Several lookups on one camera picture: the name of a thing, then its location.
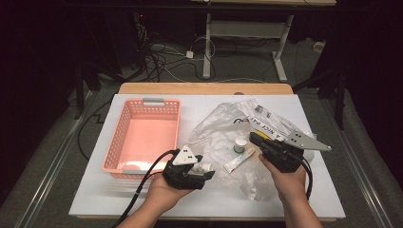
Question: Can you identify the pink plastic basket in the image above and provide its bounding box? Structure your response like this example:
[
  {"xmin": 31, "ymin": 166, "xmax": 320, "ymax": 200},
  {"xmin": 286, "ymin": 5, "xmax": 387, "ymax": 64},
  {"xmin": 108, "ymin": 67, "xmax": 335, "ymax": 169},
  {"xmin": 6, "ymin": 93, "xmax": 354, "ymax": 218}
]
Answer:
[{"xmin": 102, "ymin": 98, "xmax": 182, "ymax": 181}]

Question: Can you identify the white ointment tube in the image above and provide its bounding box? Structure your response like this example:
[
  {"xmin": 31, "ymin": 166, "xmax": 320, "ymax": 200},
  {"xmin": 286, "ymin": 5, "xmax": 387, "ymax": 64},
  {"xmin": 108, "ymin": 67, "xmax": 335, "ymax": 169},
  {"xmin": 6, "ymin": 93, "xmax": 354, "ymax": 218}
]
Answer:
[{"xmin": 222, "ymin": 146, "xmax": 256, "ymax": 174}]

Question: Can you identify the small jar with white lid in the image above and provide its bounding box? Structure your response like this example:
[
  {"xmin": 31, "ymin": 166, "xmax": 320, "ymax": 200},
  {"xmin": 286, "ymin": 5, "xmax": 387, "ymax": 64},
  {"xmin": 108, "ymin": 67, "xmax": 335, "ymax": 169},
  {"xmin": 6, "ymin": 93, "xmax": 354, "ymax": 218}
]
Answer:
[{"xmin": 233, "ymin": 137, "xmax": 248, "ymax": 155}]

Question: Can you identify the black metal stand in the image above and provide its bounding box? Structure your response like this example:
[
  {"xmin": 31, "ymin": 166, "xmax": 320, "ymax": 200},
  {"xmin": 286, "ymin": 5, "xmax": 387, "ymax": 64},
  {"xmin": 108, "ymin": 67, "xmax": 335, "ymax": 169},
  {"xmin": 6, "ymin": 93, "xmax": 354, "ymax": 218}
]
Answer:
[{"xmin": 293, "ymin": 56, "xmax": 348, "ymax": 131}]

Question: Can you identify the wooden table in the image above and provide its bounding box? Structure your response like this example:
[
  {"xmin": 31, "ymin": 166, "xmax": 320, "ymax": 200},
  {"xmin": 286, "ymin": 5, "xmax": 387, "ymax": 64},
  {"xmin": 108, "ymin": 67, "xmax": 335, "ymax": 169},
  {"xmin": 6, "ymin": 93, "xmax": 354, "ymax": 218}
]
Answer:
[{"xmin": 75, "ymin": 82, "xmax": 336, "ymax": 222}]

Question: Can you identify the left hand-held gripper black cable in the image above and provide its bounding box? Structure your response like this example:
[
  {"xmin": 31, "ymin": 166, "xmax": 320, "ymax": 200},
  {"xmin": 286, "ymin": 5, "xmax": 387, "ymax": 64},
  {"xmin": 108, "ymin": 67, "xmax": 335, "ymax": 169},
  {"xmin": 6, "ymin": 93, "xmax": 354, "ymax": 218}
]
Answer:
[{"xmin": 110, "ymin": 149, "xmax": 179, "ymax": 228}]

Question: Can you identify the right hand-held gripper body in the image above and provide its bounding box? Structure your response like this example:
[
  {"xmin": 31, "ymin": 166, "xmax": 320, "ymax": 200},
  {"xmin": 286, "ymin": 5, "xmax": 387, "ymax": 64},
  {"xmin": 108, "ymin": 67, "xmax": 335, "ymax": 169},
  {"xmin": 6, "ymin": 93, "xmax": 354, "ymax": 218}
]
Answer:
[{"xmin": 259, "ymin": 130, "xmax": 332, "ymax": 174}]

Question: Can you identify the clear plastic bag smiley print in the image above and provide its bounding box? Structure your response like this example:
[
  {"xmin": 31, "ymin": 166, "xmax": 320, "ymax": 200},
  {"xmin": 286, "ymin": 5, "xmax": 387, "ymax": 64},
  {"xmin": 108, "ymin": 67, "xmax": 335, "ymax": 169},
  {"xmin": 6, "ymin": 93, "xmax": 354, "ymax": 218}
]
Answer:
[{"xmin": 188, "ymin": 98, "xmax": 317, "ymax": 202}]

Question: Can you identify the thin black floor cable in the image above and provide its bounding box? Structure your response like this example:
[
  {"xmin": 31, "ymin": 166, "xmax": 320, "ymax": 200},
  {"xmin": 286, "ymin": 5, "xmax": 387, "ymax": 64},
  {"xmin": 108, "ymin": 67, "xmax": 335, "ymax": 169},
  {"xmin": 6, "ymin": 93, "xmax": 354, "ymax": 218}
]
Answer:
[{"xmin": 77, "ymin": 100, "xmax": 112, "ymax": 161}]

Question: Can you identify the hand-held gripper black cable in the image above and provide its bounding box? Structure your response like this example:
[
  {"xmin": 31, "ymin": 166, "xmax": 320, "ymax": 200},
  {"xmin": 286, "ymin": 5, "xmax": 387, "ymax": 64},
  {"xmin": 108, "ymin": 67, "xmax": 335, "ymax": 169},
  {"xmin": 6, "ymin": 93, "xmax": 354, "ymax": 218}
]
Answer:
[
  {"xmin": 298, "ymin": 158, "xmax": 316, "ymax": 201},
  {"xmin": 110, "ymin": 149, "xmax": 179, "ymax": 228}
]

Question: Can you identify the grey metal floor rail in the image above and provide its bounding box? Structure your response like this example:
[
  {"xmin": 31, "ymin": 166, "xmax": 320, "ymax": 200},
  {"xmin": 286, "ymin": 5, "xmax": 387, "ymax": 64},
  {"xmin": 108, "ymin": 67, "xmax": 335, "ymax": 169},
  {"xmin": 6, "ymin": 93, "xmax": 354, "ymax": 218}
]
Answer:
[
  {"xmin": 13, "ymin": 91, "xmax": 96, "ymax": 228},
  {"xmin": 319, "ymin": 94, "xmax": 397, "ymax": 228}
]

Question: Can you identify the white table board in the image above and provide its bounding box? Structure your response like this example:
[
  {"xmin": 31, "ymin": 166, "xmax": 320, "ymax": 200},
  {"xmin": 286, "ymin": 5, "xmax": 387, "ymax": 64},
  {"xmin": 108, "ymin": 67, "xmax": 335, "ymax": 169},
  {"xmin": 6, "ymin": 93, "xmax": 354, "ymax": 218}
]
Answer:
[{"xmin": 68, "ymin": 93, "xmax": 346, "ymax": 219}]

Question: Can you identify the right hand-held gripper black cable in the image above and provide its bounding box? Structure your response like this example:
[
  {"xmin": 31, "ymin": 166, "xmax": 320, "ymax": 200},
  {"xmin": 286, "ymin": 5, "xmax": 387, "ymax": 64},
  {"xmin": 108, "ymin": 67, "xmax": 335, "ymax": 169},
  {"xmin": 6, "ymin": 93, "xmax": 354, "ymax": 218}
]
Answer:
[{"xmin": 298, "ymin": 158, "xmax": 316, "ymax": 201}]

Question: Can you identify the person's left hand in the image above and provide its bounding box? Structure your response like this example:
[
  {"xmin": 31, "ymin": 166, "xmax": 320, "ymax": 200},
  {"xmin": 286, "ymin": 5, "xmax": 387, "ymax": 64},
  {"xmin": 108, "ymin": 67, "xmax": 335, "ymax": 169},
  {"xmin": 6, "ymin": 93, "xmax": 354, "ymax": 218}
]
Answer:
[{"xmin": 146, "ymin": 173, "xmax": 194, "ymax": 212}]

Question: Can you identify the white metal desk frame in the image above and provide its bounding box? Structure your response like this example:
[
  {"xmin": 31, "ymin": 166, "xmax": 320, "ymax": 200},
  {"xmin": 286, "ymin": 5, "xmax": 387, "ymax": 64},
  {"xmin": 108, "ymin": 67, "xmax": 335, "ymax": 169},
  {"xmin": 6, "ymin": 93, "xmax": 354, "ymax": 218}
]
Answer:
[{"xmin": 189, "ymin": 0, "xmax": 336, "ymax": 84}]

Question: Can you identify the tangle of black floor cables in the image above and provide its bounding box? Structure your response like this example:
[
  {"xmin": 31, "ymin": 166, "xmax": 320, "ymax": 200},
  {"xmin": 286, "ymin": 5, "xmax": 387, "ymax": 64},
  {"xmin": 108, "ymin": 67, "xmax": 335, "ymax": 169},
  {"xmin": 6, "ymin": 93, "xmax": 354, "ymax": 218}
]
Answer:
[{"xmin": 134, "ymin": 22, "xmax": 218, "ymax": 84}]

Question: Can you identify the person's right hand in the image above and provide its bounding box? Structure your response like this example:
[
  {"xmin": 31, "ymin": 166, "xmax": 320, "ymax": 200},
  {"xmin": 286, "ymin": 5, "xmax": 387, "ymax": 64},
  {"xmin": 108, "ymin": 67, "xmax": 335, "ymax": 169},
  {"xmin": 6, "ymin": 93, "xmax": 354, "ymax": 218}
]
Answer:
[{"xmin": 259, "ymin": 154, "xmax": 309, "ymax": 203}]

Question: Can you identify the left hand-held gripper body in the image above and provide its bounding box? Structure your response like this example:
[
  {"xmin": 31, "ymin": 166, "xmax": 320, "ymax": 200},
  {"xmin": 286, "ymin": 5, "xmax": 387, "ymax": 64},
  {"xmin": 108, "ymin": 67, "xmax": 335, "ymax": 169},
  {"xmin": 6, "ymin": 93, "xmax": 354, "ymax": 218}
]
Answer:
[{"xmin": 162, "ymin": 144, "xmax": 207, "ymax": 191}]

